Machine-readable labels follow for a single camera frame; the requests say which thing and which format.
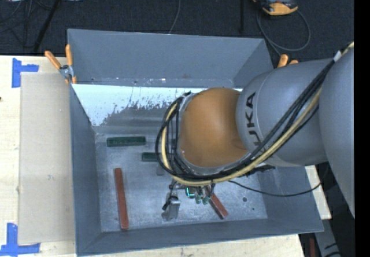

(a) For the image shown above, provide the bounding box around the pale flat board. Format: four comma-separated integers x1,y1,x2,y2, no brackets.
17,72,77,247

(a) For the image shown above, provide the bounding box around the dark green flat block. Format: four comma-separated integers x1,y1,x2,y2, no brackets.
140,152,161,162
106,135,147,148

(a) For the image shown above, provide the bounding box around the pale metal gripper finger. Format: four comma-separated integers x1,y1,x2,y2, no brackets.
171,196,182,220
161,200,173,222

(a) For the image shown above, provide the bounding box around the grey metal bin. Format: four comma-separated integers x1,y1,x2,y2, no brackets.
66,28,325,257

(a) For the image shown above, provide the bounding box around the red-brown flat block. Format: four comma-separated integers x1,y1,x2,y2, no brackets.
113,167,130,231
206,189,230,221

